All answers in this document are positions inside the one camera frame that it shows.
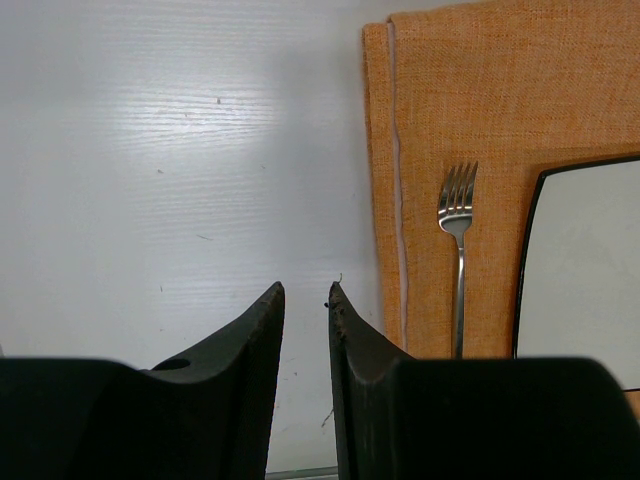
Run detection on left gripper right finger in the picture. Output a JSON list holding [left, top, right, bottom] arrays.
[[327, 284, 639, 479]]

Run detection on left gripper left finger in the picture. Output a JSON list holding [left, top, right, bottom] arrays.
[[1, 283, 285, 479]]

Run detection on silver fork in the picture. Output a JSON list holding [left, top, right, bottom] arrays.
[[437, 162, 478, 359]]

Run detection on white square plate black rim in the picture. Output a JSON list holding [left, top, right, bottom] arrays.
[[512, 155, 639, 392]]

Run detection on orange cloth placemat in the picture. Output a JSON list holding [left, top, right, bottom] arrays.
[[362, 1, 639, 358]]

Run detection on aluminium front rail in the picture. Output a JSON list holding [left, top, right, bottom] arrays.
[[265, 466, 339, 480]]

